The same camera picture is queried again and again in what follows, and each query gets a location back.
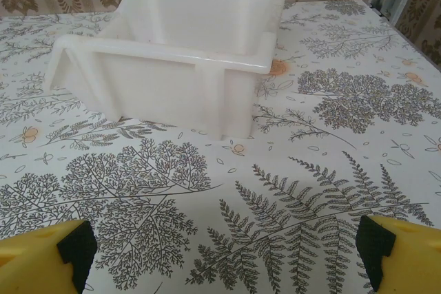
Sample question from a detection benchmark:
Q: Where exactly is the white plastic bin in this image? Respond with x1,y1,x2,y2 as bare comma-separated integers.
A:
43,0,287,143

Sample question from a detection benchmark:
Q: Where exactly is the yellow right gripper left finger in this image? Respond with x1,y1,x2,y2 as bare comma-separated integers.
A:
0,218,98,294

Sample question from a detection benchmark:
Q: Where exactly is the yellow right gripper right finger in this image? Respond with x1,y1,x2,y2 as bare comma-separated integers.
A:
354,214,441,294

